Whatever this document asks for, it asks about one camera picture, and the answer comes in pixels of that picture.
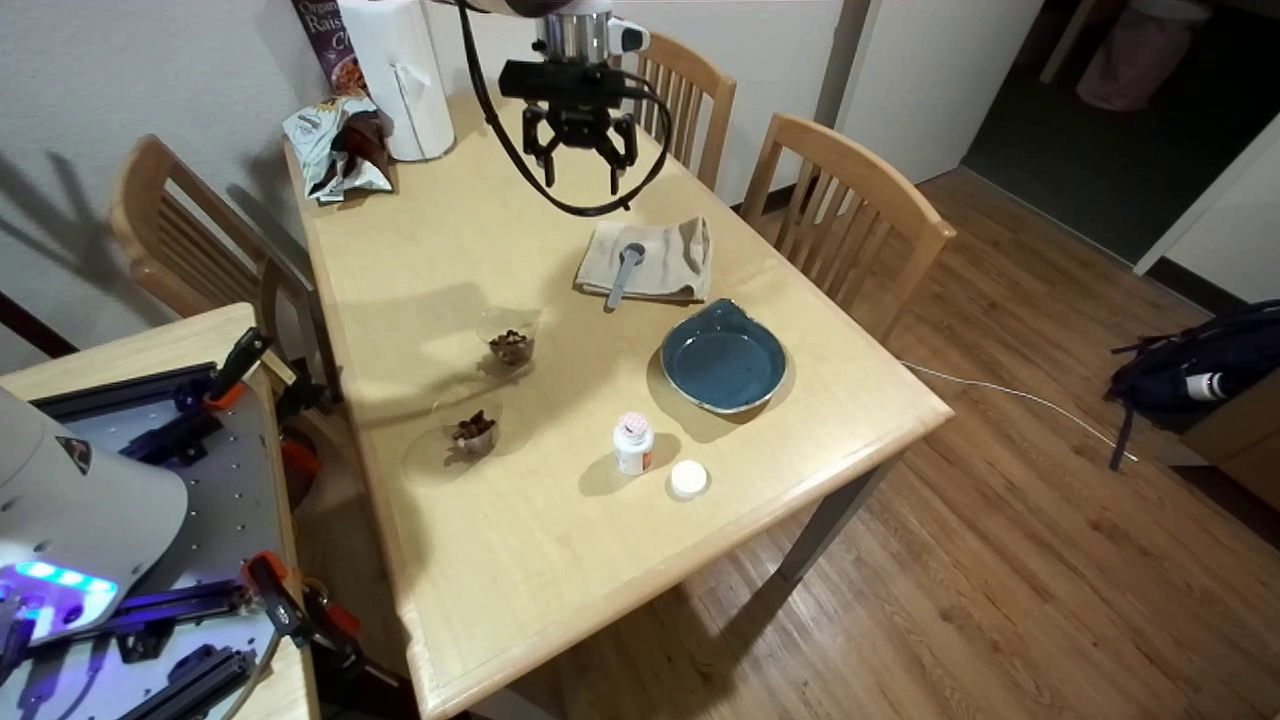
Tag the grey spoon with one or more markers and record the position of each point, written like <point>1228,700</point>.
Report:
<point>626,269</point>

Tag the glass bowl with snack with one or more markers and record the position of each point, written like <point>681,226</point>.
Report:
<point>509,353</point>
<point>473,438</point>

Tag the white bottle cap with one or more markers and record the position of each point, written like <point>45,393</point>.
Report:
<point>689,479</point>

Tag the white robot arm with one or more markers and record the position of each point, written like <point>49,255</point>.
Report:
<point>582,34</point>

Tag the wooden chair far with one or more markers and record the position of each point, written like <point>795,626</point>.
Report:
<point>694,107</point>

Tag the black backpack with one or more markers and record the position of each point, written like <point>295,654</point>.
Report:
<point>1182,378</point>

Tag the wooden chair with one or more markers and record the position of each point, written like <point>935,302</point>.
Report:
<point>844,217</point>
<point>694,107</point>
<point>192,255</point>

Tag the crumpled grey cloth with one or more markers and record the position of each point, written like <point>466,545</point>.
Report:
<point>342,150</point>

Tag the beige towel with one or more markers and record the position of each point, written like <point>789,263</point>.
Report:
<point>679,263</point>

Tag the purple snack package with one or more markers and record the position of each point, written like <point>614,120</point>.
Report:
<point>329,45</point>

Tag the blue ceramic plate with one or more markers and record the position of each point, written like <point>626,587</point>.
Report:
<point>720,360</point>

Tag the pink bag in doorway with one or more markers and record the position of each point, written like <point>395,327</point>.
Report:
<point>1140,51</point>

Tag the wooden chair back left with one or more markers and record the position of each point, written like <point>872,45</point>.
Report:
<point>192,255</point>

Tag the orange black clamp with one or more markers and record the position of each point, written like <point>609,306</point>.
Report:
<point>346,679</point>

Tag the small white bottle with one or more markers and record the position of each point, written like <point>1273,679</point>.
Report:
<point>635,442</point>

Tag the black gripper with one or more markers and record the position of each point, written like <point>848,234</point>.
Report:
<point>573,107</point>

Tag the wooden chair right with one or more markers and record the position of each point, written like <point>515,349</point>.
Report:
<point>844,217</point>

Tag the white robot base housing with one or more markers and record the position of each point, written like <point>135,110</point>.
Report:
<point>77,521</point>

